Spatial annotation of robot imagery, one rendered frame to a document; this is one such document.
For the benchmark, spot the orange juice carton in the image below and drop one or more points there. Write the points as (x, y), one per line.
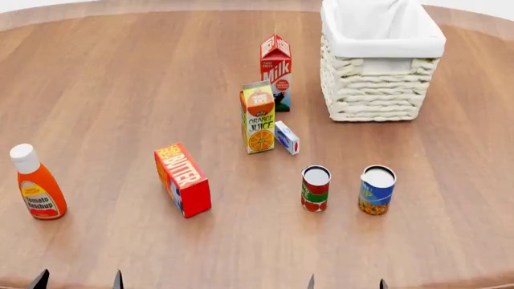
(259, 120)

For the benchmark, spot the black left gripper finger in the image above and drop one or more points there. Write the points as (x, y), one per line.
(40, 280)
(117, 281)

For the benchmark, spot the red milk carton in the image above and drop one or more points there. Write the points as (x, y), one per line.
(276, 69)

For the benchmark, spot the white woven basket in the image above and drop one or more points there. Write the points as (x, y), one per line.
(373, 96)

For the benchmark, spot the red tomato sauce can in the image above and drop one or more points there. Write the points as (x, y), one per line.
(315, 189)

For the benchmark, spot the blue alphabet soup can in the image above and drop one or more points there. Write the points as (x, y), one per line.
(376, 192)

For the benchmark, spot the tomato ketchup bottle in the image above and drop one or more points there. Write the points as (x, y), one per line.
(40, 192)

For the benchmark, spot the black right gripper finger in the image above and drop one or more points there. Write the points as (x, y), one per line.
(311, 283)
(383, 285)

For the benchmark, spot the red butter box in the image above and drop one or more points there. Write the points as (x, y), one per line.
(184, 180)

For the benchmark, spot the white cloth basket liner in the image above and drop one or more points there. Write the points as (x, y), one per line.
(381, 27)

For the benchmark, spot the small white blue box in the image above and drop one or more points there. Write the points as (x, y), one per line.
(287, 138)

